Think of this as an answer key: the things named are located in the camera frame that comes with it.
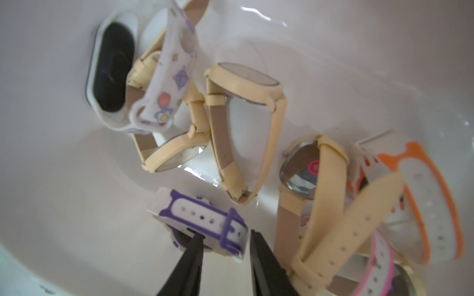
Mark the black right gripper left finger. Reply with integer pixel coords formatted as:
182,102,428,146
157,234,204,296

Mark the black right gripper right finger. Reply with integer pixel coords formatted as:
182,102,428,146
250,229,298,296

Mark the purple white strap watch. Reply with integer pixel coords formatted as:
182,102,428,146
146,187,249,260

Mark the cream strap watch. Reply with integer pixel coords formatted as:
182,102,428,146
274,135,405,296

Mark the large beige square watch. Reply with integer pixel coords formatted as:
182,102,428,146
325,229,427,296

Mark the beige strap watch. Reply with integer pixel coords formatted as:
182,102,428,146
126,1,211,173

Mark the orange white band watch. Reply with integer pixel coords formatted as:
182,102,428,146
348,129,464,265

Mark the tan loop strap watch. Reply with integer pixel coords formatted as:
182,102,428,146
204,62,288,205

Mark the pink white kids watch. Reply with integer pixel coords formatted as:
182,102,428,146
127,1,206,133

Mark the white plastic storage box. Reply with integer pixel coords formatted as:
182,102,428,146
1,1,474,296

